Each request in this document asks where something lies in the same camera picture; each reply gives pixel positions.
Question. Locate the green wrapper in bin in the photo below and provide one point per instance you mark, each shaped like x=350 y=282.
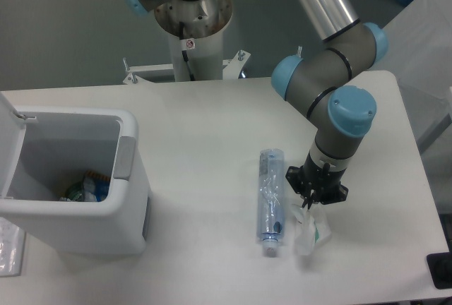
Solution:
x=74 y=193

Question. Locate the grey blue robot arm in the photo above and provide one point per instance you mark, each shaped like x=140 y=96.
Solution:
x=318 y=88

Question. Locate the white metal base frame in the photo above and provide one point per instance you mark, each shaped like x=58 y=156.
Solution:
x=235 y=68

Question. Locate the blue snack wrapper in bin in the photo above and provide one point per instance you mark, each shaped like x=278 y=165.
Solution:
x=95 y=186

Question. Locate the clear plastic sheet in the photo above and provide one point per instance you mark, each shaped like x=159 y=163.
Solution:
x=12 y=248

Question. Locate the white plastic wrapper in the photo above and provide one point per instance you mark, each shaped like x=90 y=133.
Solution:
x=312 y=229

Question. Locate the clear crushed plastic bottle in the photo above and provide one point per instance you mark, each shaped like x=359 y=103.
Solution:
x=271 y=199

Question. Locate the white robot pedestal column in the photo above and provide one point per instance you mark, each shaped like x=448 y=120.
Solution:
x=195 y=36

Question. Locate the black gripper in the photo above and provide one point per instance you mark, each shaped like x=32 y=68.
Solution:
x=315 y=184

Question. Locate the black device at edge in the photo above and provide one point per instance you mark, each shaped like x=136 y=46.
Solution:
x=440 y=269

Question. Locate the white side cabinet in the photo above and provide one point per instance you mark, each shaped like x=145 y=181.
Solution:
x=419 y=56

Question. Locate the white trash can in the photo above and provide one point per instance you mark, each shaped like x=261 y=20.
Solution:
x=44 y=150

